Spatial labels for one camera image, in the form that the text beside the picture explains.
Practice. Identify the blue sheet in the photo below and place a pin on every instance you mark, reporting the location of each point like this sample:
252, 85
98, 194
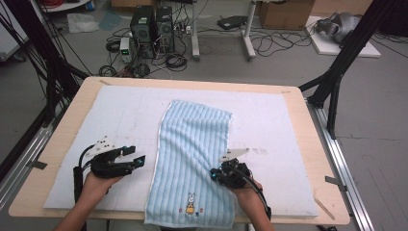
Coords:
110, 20

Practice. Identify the brown cardboard box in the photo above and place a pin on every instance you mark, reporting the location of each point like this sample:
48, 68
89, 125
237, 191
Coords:
285, 14

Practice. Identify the thin wooden stick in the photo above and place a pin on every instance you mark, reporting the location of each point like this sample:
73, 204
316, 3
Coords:
324, 207

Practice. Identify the person's left hand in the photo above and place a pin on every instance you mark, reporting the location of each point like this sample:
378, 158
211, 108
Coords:
97, 187

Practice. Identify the black metal frame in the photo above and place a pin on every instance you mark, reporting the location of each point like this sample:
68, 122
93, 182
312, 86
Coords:
349, 48
48, 57

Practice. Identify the grey headset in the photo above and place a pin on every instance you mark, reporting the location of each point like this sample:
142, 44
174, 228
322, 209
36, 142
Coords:
340, 25

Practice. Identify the white desk frame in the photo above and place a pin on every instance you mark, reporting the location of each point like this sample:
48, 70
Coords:
248, 35

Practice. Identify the white power supply box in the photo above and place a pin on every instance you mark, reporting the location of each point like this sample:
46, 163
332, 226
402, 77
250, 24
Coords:
125, 49

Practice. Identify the black flat device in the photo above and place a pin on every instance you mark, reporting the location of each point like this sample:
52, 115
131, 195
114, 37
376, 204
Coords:
232, 21

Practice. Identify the white foam mat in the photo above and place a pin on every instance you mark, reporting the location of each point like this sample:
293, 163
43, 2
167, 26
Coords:
128, 112

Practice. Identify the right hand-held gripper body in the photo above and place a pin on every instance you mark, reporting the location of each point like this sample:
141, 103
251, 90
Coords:
235, 176

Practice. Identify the clear plastic bag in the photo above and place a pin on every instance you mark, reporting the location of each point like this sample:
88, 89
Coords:
81, 22

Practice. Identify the light blue striped towel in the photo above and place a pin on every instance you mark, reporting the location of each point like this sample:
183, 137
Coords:
192, 144

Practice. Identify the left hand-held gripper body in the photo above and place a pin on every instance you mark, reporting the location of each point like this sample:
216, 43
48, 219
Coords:
109, 168

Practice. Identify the grey tape piece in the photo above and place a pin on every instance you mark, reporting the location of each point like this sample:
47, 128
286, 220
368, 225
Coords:
38, 165
335, 183

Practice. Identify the wooden table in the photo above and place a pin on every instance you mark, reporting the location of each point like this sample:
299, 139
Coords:
69, 128

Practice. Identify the white floor board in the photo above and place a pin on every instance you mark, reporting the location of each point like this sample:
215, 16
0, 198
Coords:
327, 48

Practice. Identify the aluminium rail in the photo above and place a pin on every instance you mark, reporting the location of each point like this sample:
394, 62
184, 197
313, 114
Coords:
22, 166
340, 160

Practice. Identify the black computer tower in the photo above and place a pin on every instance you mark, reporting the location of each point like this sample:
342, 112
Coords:
142, 30
165, 29

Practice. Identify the person's right hand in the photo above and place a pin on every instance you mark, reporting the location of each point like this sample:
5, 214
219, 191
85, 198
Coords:
248, 195

